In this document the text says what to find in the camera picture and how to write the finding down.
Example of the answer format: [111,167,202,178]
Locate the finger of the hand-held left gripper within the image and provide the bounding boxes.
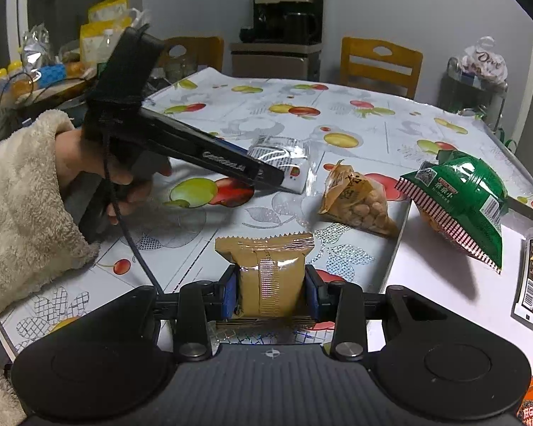
[244,162,303,195]
[213,137,255,157]

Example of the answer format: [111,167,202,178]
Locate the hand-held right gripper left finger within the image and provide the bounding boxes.
[77,264,241,361]

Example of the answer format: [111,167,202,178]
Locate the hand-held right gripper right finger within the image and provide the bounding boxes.
[304,264,447,361]

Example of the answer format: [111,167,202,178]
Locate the clear white snack packet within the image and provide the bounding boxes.
[249,135,317,195]

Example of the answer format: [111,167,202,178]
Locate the gold brown snack packet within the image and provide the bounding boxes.
[214,232,315,326]

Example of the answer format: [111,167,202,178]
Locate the white tray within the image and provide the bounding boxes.
[384,186,533,426]

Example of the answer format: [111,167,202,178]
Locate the person's left forearm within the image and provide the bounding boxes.
[0,110,99,342]

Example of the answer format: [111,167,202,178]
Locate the person's left hand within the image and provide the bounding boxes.
[55,129,172,227]

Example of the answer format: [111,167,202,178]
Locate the clear plastic bottle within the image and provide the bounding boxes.
[100,29,116,65]

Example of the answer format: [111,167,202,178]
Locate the fruit print tablecloth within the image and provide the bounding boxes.
[0,67,533,365]

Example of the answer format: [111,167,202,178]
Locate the yellow snack bag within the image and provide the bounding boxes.
[88,0,129,25]
[79,18,134,65]

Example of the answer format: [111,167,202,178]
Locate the glass jar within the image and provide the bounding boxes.
[166,51,196,83]

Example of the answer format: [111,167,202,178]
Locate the wooden chair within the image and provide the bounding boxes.
[340,36,424,99]
[157,35,225,83]

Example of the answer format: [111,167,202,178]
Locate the grey cabinet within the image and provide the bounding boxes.
[230,42,323,83]

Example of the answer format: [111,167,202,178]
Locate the tan bag of round nuts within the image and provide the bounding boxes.
[317,160,398,237]

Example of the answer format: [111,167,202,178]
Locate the black coffee machine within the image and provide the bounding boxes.
[240,0,325,45]

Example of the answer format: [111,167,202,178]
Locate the green striped snack bag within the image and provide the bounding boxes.
[394,150,509,275]

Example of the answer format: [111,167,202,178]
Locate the black white bar packet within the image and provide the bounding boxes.
[512,227,533,330]

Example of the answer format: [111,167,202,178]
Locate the plastic bag of chocolates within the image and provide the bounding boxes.
[455,35,509,85]

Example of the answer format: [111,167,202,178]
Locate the black cable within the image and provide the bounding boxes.
[98,115,165,297]

